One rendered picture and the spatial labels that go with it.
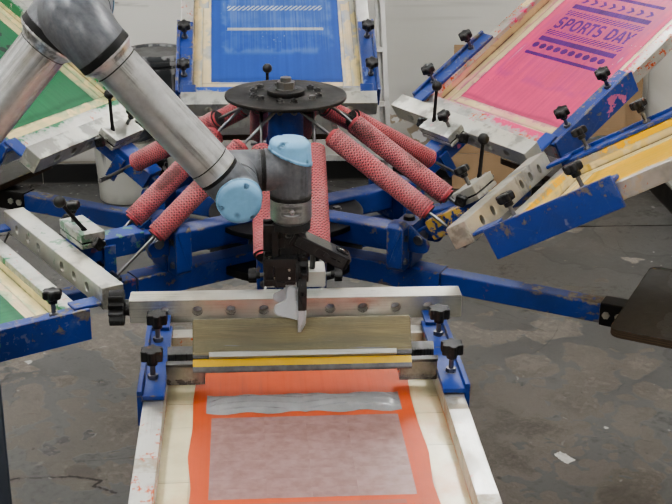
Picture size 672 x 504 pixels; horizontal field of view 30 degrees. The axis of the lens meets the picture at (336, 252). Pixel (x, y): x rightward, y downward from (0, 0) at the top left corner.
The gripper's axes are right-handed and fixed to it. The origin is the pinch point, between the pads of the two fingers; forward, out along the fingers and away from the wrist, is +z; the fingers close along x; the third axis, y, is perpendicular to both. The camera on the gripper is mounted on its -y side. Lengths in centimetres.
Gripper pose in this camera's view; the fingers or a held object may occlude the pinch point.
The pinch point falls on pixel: (302, 320)
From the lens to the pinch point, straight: 234.9
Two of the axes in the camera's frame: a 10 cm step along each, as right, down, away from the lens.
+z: -0.1, 9.3, 3.7
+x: 0.7, 3.7, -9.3
